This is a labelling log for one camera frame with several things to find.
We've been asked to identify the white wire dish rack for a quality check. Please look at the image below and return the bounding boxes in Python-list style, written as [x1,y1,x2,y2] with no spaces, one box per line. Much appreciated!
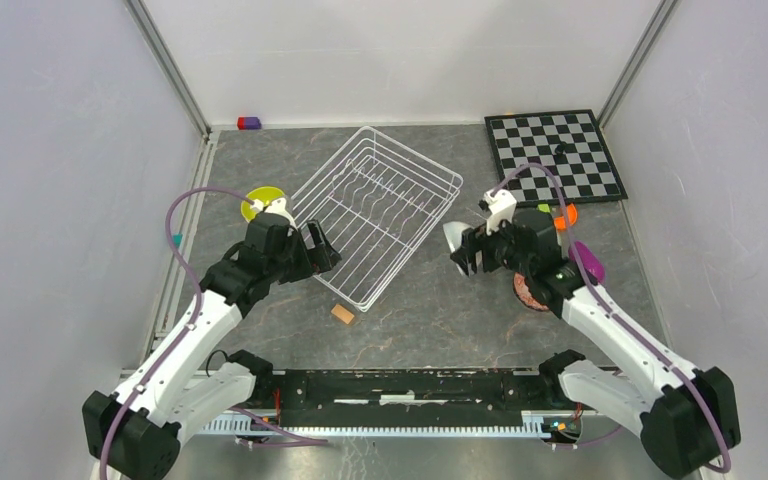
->
[291,126,463,311]

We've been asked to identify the white ribbed bowl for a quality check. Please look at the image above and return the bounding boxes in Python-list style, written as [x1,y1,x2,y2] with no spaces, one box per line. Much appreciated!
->
[443,221,474,254]

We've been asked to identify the blue white patterned bowl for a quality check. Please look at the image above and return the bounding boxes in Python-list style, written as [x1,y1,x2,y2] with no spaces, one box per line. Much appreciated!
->
[513,273,550,312]

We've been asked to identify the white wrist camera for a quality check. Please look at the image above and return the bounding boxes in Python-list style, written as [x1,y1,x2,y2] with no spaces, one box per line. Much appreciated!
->
[243,197,297,228]
[479,188,517,235]

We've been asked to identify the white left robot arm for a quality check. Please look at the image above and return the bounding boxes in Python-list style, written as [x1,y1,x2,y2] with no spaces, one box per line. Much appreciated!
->
[81,212,341,479]

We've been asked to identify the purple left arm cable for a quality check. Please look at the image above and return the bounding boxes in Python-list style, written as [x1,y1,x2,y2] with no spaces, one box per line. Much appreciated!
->
[97,186,329,480]

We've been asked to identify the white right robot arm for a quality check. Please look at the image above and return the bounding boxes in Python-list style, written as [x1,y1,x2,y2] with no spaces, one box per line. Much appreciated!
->
[443,210,741,479]

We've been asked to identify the tan wooden block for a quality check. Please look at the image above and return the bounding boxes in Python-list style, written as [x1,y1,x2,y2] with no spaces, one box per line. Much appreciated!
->
[331,304,356,325]

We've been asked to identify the magenta plastic scoop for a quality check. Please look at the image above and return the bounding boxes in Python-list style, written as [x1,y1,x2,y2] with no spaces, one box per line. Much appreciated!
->
[568,241,606,283]

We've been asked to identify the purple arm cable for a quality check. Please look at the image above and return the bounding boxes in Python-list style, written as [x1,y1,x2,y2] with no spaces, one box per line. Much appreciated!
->
[97,186,329,480]
[489,162,733,475]

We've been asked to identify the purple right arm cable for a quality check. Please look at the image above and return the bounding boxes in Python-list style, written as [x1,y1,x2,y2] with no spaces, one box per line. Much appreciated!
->
[489,162,733,475]

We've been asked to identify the orange curved plastic piece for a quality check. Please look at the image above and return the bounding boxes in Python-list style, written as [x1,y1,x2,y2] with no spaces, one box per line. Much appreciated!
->
[553,204,579,232]

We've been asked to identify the yellow bowl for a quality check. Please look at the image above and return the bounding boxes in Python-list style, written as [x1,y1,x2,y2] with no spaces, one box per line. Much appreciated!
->
[240,186,285,222]

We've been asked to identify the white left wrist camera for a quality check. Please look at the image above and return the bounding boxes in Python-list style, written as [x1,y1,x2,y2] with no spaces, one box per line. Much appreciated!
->
[243,197,297,228]

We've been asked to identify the black white chessboard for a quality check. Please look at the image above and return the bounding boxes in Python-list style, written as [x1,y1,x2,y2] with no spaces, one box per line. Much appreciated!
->
[484,109,628,204]

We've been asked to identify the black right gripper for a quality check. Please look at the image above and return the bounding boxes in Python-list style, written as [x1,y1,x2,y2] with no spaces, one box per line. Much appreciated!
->
[451,210,533,277]

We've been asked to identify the red purple block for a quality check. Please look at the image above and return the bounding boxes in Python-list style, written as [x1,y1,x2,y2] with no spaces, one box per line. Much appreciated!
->
[236,116,262,130]

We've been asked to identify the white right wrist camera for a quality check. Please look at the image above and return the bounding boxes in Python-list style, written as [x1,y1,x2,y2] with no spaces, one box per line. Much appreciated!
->
[479,188,517,235]

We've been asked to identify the black chess piece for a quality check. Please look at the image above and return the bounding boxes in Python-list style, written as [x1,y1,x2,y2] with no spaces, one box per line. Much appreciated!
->
[553,141,568,156]

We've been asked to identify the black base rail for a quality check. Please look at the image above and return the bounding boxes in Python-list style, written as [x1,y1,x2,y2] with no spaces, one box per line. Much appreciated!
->
[239,368,577,428]

